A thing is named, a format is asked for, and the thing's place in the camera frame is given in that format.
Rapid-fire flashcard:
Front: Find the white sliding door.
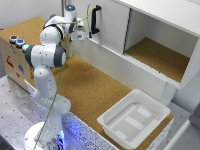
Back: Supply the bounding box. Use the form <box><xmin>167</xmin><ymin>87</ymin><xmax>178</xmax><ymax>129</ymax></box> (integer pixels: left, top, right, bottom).
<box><xmin>73</xmin><ymin>0</ymin><xmax>132</xmax><ymax>56</ymax></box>

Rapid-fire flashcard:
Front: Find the green cable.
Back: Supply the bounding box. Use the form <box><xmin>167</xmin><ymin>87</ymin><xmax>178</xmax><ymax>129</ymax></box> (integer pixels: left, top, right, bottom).
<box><xmin>32</xmin><ymin>3</ymin><xmax>95</xmax><ymax>150</ymax></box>

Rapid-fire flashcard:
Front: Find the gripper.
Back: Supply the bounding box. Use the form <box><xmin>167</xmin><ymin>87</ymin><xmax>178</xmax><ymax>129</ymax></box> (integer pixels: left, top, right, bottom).
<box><xmin>70</xmin><ymin>28</ymin><xmax>90</xmax><ymax>43</ymax></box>

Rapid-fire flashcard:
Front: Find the green button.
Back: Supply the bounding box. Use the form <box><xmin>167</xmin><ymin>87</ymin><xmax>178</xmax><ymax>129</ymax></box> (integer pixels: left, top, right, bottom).
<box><xmin>21</xmin><ymin>44</ymin><xmax>30</xmax><ymax>53</ymax></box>

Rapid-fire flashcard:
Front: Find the red button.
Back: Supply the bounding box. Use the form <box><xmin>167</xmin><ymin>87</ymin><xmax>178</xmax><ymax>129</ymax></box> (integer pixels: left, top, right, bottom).
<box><xmin>8</xmin><ymin>34</ymin><xmax>19</xmax><ymax>44</ymax></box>

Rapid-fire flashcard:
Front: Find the black door handle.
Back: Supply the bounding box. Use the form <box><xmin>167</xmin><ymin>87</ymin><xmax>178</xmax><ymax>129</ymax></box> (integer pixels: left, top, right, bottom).
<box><xmin>90</xmin><ymin>4</ymin><xmax>103</xmax><ymax>36</ymax></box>

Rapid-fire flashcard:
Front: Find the white cabinet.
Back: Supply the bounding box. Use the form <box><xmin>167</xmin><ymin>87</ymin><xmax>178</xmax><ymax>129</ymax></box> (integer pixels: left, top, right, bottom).
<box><xmin>70</xmin><ymin>0</ymin><xmax>200</xmax><ymax>108</ymax></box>

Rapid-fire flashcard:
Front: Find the blue button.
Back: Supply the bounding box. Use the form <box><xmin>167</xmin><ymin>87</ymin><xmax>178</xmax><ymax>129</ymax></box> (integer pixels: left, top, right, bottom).
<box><xmin>15</xmin><ymin>38</ymin><xmax>26</xmax><ymax>48</ymax></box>

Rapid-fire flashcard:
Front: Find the white plastic box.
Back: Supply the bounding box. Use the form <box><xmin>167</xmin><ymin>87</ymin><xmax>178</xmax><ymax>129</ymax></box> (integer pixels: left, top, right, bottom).
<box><xmin>96</xmin><ymin>88</ymin><xmax>172</xmax><ymax>150</ymax></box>

